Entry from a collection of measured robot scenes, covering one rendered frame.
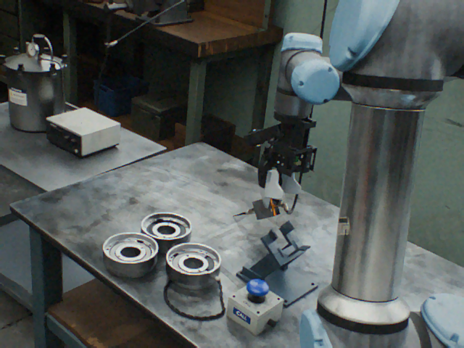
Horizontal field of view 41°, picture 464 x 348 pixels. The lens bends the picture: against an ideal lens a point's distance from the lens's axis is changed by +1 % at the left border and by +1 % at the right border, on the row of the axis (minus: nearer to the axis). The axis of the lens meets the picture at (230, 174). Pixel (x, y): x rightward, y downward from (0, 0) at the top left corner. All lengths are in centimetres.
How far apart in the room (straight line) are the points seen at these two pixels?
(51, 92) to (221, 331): 117
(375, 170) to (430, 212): 203
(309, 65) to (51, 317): 85
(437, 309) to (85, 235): 75
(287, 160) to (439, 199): 155
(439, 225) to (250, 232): 150
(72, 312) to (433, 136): 168
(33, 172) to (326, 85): 102
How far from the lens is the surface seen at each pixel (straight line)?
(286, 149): 122
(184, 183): 154
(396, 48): 71
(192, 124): 274
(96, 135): 192
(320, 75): 107
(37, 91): 204
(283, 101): 121
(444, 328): 84
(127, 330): 147
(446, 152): 265
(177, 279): 117
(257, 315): 107
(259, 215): 135
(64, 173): 184
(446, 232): 276
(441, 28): 72
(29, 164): 189
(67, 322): 150
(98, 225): 136
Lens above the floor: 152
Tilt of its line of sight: 27 degrees down
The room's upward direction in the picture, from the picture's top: 7 degrees clockwise
